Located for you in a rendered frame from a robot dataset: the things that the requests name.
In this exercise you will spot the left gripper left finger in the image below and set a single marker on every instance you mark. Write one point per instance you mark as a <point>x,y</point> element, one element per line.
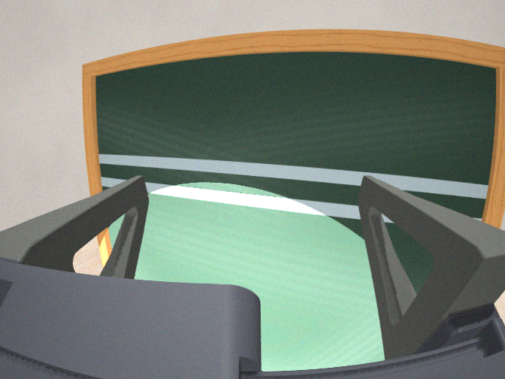
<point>52,239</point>

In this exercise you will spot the green chalkboard with wooden frame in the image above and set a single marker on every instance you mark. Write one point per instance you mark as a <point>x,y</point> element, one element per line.
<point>253,148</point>

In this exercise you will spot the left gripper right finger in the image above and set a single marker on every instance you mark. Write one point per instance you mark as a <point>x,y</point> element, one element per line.
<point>468,272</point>

